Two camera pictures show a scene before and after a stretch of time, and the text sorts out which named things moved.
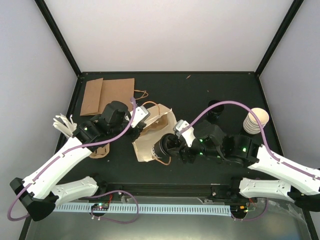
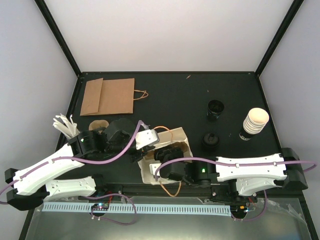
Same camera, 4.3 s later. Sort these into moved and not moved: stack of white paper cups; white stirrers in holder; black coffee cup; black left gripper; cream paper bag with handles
Moved: black left gripper; cream paper bag with handles
Not moved: black coffee cup; white stirrers in holder; stack of white paper cups
